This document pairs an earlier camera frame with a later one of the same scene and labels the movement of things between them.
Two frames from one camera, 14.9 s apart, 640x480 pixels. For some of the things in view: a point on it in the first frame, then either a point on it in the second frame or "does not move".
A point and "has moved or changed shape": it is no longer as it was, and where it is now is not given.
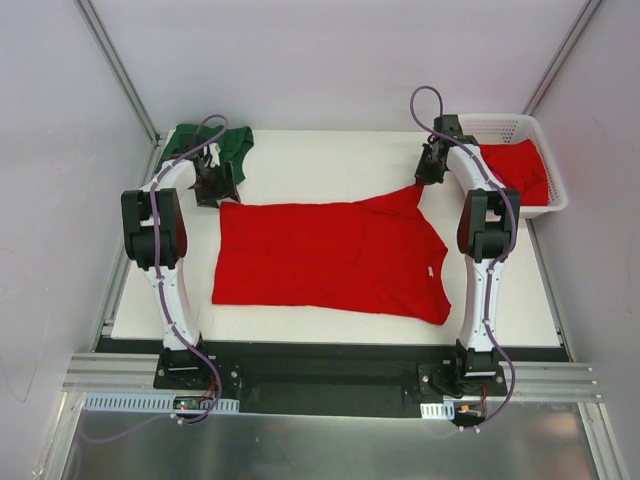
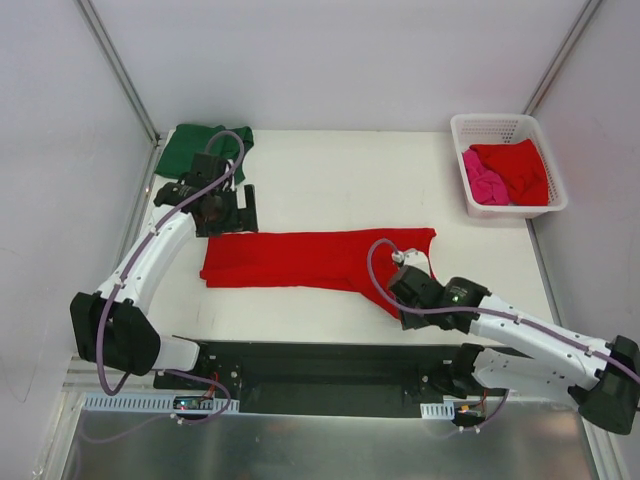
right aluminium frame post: (563, 56) does not move
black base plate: (383, 380) does not move
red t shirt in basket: (522, 168) does not move
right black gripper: (430, 166) -> (409, 300)
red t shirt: (379, 254) has moved or changed shape
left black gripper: (215, 186) -> (238, 211)
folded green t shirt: (221, 144) does not move
